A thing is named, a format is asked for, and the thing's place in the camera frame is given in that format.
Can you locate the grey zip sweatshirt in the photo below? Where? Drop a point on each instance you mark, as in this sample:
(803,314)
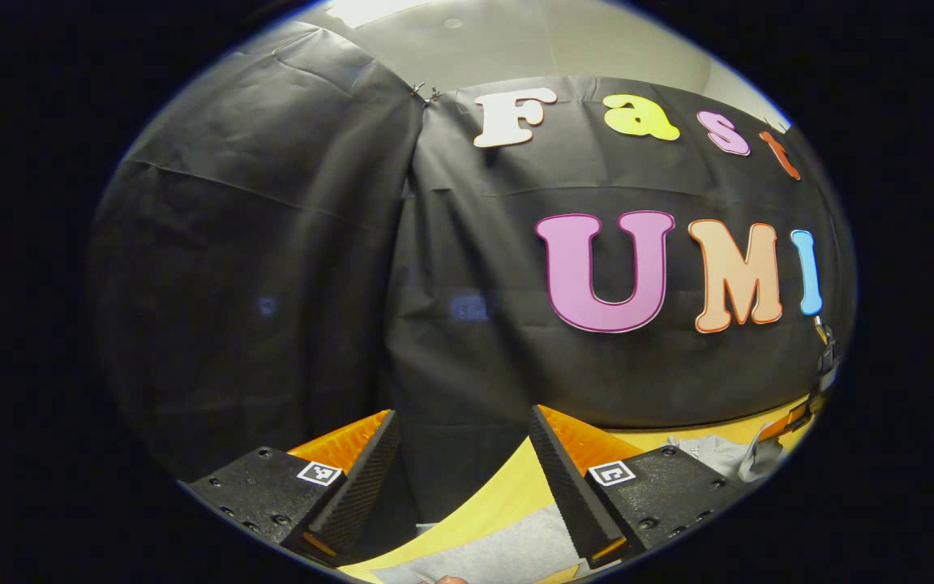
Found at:
(499,551)

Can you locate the black backdrop cloth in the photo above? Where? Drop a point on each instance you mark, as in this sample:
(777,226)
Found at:
(272,243)

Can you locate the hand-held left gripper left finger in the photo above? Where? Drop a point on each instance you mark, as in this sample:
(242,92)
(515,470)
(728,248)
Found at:
(353,503)

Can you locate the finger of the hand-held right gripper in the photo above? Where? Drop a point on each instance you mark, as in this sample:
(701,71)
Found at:
(787,423)

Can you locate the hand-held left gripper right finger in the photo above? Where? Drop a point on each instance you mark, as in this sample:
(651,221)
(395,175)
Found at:
(576,503)

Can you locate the metal binder clip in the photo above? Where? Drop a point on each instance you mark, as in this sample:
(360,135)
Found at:
(426,93)

